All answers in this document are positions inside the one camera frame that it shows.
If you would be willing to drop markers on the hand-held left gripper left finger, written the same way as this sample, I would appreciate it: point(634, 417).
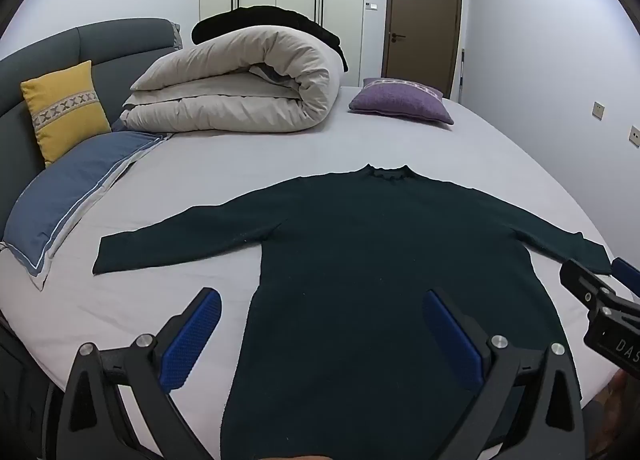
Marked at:
point(192, 340)

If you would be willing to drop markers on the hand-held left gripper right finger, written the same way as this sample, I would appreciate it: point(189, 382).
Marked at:
point(452, 340)

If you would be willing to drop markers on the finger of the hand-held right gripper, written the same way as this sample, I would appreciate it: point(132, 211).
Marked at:
point(627, 272)
point(580, 280)

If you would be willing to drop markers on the dark green sweater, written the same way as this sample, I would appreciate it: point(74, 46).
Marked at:
point(375, 265)

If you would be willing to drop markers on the blue pillow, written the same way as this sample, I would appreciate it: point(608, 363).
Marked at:
point(65, 190)

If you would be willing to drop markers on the purple throw pillow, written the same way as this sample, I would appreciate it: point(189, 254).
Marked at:
point(400, 100)

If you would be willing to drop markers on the yellow throw pillow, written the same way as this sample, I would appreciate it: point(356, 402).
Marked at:
point(65, 110)

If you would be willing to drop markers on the rolled beige duvet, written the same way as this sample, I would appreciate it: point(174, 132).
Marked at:
point(240, 70)

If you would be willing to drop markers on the brown door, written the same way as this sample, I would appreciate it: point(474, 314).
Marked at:
point(425, 15)

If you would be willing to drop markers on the grey padded headboard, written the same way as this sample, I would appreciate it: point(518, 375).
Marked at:
point(50, 50)

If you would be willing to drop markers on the black cloth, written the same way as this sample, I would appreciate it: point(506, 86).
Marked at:
point(240, 17)

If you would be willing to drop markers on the wall socket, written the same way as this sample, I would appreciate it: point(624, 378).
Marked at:
point(598, 110)
point(635, 136)

